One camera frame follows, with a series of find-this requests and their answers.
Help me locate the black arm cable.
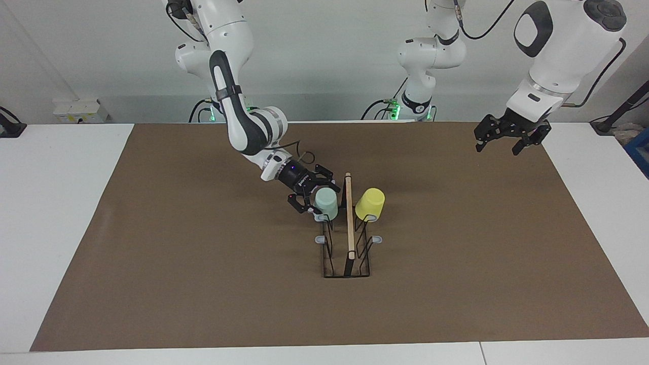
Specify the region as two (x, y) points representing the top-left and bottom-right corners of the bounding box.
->
(453, 0), (627, 108)
(166, 4), (316, 166)

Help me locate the green plastic cup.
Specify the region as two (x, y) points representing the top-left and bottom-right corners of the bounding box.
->
(312, 188), (339, 223)

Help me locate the brown table mat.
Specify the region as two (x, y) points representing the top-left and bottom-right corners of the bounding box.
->
(30, 122), (649, 352)

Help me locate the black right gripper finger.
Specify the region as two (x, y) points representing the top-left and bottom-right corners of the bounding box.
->
(311, 166), (341, 193)
(287, 192), (315, 215)

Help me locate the yellow plastic cup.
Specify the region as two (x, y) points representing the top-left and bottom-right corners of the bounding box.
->
(355, 188), (386, 223)

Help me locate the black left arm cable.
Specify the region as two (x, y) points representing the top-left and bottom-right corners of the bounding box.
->
(453, 0), (627, 108)

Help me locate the white power strip box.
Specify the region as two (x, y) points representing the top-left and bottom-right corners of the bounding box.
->
(52, 98), (110, 124)

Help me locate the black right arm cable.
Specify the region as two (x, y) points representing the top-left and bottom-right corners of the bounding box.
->
(166, 4), (316, 166)

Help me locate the black base cable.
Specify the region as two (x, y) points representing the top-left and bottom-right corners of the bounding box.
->
(188, 98), (213, 124)
(360, 76), (409, 121)

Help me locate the black right base cable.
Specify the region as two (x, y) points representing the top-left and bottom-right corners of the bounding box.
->
(188, 98), (213, 124)

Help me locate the black slanted stand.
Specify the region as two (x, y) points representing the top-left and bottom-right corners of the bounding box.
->
(590, 80), (649, 135)

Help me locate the black wire cup rack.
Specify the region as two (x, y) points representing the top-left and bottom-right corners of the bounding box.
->
(314, 172), (383, 278)

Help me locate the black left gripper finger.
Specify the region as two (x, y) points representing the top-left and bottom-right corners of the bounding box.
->
(474, 115), (503, 152)
(512, 124), (553, 156)

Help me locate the black table clamp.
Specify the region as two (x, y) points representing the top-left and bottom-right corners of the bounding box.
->
(0, 106), (27, 139)

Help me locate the black left base cable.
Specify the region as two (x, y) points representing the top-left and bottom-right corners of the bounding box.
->
(360, 76), (409, 121)

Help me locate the blue box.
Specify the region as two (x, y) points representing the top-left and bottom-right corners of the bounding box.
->
(624, 127), (649, 178)

